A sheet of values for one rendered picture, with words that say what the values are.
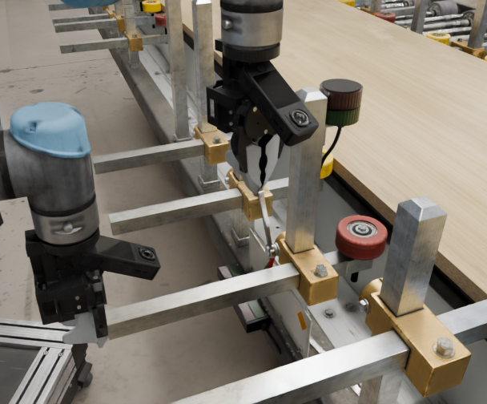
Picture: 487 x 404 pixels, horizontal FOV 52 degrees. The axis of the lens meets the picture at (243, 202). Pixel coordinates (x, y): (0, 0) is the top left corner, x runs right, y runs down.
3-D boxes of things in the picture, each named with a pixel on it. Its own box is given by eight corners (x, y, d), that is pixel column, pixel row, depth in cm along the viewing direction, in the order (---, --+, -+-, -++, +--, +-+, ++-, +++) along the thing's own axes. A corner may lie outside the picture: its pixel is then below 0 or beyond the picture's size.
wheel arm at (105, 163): (96, 178, 113) (93, 161, 110) (94, 171, 115) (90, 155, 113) (274, 146, 126) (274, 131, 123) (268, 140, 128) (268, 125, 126)
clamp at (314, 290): (307, 307, 78) (310, 283, 76) (272, 255, 89) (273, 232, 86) (340, 297, 80) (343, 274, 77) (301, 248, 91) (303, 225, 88)
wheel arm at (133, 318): (110, 345, 72) (106, 325, 70) (106, 329, 75) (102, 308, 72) (371, 272, 85) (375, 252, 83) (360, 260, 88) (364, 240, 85)
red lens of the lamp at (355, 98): (331, 111, 68) (332, 96, 67) (311, 96, 73) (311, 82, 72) (369, 106, 70) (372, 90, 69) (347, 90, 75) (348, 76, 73)
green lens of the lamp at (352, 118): (329, 128, 69) (331, 114, 68) (309, 112, 74) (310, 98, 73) (367, 122, 71) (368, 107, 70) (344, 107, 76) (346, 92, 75)
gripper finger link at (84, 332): (66, 353, 72) (55, 307, 67) (108, 343, 74) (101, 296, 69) (68, 370, 70) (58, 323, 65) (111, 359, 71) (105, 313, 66)
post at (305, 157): (287, 342, 93) (305, 95, 67) (279, 329, 96) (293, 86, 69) (304, 337, 94) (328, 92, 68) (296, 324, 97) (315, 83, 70)
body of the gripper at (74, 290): (41, 291, 69) (23, 219, 63) (104, 277, 72) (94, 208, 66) (44, 331, 64) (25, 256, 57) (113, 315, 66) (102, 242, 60)
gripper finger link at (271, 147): (251, 173, 78) (251, 118, 73) (278, 188, 74) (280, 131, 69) (235, 179, 76) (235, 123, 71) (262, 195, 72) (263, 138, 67)
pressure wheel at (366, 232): (345, 301, 83) (354, 246, 76) (322, 271, 89) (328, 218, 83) (387, 288, 85) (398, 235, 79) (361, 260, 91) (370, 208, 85)
